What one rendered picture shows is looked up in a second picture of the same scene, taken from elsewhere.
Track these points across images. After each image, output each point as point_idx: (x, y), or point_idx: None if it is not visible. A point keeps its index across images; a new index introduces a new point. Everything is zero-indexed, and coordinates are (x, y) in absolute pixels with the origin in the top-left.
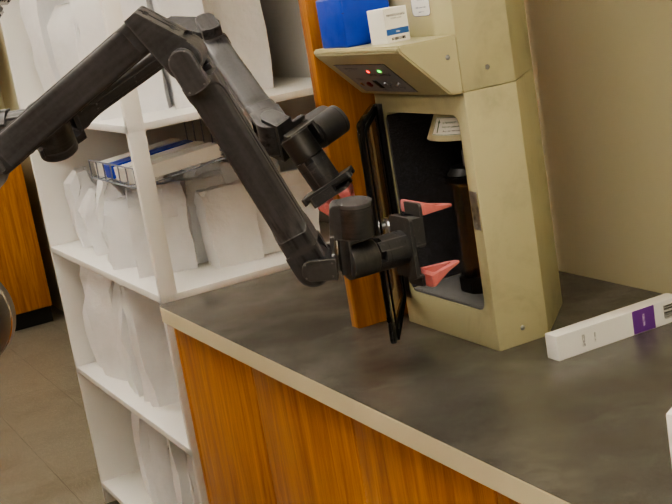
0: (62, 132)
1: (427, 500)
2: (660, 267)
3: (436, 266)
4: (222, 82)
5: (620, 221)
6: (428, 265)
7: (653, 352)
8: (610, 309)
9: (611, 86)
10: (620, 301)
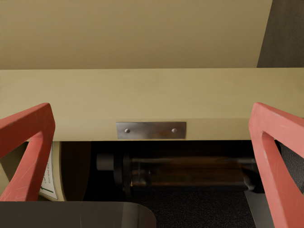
0: None
1: None
2: (244, 26)
3: (280, 189)
4: None
5: (204, 67)
6: (274, 225)
7: None
8: (290, 39)
9: (97, 61)
10: (278, 43)
